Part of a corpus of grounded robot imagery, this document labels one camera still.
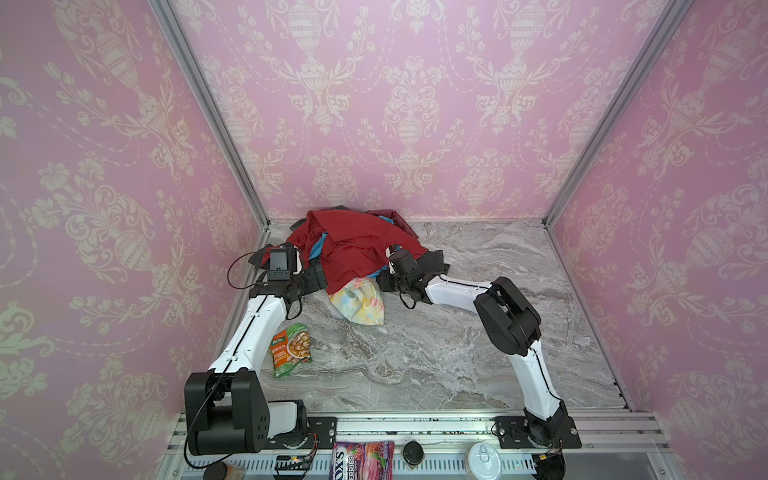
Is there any red cloth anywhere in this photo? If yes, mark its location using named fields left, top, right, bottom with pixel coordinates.
left=262, top=208, right=430, bottom=296

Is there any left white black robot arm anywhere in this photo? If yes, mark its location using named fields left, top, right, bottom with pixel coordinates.
left=184, top=267, right=327, bottom=456

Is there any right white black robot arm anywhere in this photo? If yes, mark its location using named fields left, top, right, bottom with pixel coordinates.
left=379, top=245, right=570, bottom=449

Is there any yellow pastel tie-dye cloth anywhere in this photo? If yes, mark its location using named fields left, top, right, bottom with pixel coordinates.
left=329, top=278, right=385, bottom=326

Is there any maroon cloth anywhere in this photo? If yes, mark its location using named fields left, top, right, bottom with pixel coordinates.
left=367, top=209, right=418, bottom=239

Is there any green orange snack packet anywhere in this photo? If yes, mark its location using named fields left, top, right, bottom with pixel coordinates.
left=270, top=323, right=312, bottom=378

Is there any black round cap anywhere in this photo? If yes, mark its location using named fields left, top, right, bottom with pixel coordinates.
left=401, top=440, right=425, bottom=469

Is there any pink candy bag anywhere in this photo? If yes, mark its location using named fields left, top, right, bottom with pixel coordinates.
left=329, top=441, right=395, bottom=480

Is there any white round lid container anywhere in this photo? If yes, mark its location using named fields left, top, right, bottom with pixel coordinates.
left=465, top=442, right=502, bottom=480

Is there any brown jar with black lid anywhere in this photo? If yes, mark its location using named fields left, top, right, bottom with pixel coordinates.
left=203, top=461, right=245, bottom=480

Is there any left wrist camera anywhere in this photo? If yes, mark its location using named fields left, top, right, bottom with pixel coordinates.
left=266, top=245, right=299, bottom=282

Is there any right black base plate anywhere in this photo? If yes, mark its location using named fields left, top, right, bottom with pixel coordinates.
left=491, top=416, right=582, bottom=450

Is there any left aluminium corner post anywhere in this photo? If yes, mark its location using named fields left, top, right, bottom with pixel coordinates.
left=148, top=0, right=270, bottom=232

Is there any aluminium corner post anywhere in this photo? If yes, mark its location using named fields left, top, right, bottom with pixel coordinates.
left=542, top=0, right=693, bottom=233
left=148, top=0, right=270, bottom=232

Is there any aluminium front rail frame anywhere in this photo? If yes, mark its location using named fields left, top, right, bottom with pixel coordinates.
left=155, top=410, right=685, bottom=480

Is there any right aluminium corner post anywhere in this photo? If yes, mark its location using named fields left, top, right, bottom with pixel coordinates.
left=542, top=0, right=693, bottom=233

